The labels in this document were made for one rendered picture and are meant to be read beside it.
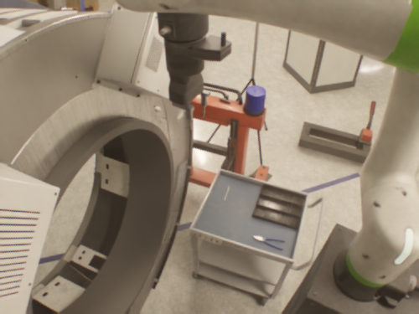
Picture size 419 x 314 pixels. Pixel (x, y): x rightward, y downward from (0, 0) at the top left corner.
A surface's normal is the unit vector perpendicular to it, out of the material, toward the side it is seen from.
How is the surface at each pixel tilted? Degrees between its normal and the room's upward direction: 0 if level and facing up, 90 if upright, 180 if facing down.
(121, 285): 4
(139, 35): 48
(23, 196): 90
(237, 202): 0
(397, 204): 11
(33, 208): 90
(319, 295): 0
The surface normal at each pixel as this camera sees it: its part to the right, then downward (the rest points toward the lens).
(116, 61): -0.26, 0.01
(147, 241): -0.18, -0.29
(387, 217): -0.28, -0.72
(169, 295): 0.00, -0.71
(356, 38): -0.39, 0.87
